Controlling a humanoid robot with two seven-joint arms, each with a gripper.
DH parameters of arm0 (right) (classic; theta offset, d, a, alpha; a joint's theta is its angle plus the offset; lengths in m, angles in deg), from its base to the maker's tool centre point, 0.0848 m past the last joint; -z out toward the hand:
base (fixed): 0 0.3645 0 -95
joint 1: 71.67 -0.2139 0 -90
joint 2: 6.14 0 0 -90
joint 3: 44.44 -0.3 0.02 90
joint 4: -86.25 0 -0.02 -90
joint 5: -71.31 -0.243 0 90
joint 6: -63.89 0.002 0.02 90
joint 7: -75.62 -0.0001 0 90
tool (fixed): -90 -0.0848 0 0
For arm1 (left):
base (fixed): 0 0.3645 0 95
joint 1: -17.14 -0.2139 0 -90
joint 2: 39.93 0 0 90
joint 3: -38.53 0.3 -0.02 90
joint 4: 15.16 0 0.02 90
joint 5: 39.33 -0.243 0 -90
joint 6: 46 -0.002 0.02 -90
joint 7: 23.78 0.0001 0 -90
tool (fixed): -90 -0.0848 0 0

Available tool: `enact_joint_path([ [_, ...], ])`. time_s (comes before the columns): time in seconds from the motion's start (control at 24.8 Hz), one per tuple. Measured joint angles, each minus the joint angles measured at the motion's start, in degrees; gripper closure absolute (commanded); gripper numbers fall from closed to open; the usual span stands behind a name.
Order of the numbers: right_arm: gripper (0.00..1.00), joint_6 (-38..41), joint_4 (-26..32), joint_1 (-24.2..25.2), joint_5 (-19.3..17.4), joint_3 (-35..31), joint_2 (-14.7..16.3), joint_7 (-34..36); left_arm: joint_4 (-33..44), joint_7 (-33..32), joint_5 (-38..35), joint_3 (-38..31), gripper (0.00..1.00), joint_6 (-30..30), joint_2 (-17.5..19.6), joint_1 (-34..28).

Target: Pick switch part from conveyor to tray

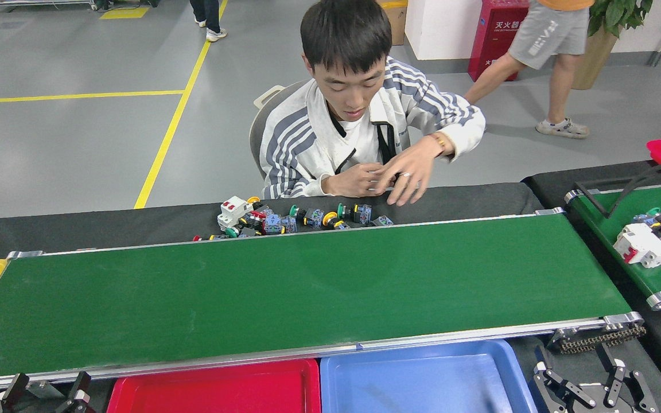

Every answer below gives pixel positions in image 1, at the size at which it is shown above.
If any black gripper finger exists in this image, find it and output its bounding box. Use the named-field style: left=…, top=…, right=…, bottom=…
left=531, top=346, right=596, bottom=413
left=55, top=371, right=97, bottom=413
left=596, top=343, right=659, bottom=413
left=0, top=373, right=30, bottom=413

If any white circuit breaker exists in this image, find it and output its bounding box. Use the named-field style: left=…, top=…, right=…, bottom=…
left=613, top=223, right=661, bottom=269
left=217, top=196, right=254, bottom=231

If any blue block push button switch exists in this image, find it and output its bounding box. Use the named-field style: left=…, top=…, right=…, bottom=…
left=263, top=213, right=298, bottom=235

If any blue plastic tray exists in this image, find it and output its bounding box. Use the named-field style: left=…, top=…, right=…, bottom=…
left=319, top=338, right=539, bottom=413

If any red plastic tray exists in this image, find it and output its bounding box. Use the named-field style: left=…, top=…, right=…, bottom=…
left=107, top=359, right=322, bottom=413

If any long green conveyor belt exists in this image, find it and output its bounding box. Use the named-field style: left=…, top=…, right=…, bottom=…
left=0, top=208, right=648, bottom=398

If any person's left hand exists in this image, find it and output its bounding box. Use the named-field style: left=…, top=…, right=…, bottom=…
left=372, top=137, right=446, bottom=207

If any person's right hand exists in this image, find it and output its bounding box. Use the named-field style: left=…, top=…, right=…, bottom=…
left=322, top=163, right=388, bottom=198

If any narrow black table cloth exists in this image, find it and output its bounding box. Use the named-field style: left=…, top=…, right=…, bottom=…
left=523, top=161, right=661, bottom=413

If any wide black table cloth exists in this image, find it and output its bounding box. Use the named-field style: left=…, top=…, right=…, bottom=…
left=0, top=182, right=661, bottom=413

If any potted plant in gold pot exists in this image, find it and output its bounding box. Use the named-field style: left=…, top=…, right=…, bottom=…
left=571, top=0, right=655, bottom=91

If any red fire extinguisher cabinet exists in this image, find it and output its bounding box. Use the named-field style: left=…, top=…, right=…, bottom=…
left=468, top=0, right=531, bottom=82

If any grey white office chair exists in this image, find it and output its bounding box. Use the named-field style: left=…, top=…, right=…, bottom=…
left=248, top=80, right=308, bottom=178

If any metal rack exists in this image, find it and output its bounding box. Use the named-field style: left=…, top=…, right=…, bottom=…
left=0, top=0, right=107, bottom=13

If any brown cardboard box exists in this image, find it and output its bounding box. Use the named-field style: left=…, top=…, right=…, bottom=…
left=376, top=0, right=409, bottom=46

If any black drive chain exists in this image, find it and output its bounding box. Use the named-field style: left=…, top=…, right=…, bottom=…
left=549, top=324, right=648, bottom=354

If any black cable bundle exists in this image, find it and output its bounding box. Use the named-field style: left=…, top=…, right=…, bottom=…
left=573, top=150, right=661, bottom=220

